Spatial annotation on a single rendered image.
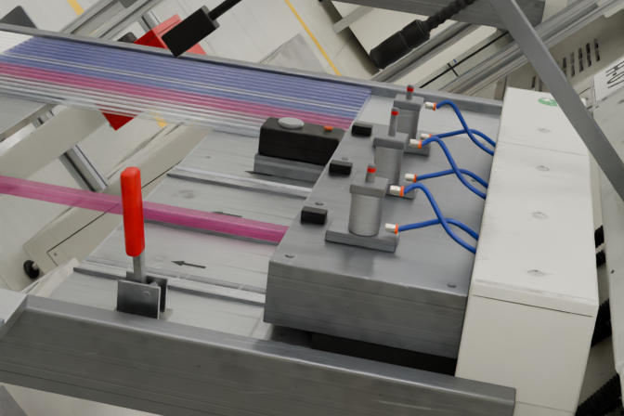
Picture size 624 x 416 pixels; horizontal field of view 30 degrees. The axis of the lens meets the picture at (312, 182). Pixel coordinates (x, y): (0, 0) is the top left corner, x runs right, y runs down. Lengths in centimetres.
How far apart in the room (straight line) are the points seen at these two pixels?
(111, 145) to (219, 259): 228
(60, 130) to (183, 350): 119
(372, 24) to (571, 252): 475
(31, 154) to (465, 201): 116
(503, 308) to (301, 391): 14
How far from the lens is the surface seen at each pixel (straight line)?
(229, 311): 84
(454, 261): 81
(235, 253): 93
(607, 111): 124
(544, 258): 79
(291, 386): 77
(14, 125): 120
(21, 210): 272
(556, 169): 97
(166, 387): 80
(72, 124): 193
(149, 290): 80
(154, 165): 236
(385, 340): 79
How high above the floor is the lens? 147
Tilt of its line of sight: 20 degrees down
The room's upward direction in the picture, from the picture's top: 58 degrees clockwise
